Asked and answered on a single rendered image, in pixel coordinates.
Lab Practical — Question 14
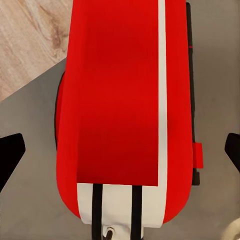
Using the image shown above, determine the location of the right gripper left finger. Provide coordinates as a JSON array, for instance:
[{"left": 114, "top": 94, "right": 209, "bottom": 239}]
[{"left": 0, "top": 133, "right": 26, "bottom": 192}]

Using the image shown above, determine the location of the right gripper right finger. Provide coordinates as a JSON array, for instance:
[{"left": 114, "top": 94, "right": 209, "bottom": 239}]
[{"left": 224, "top": 132, "right": 240, "bottom": 172}]

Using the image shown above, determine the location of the radio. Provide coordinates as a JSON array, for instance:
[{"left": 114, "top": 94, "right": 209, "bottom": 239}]
[{"left": 54, "top": 0, "right": 204, "bottom": 240}]

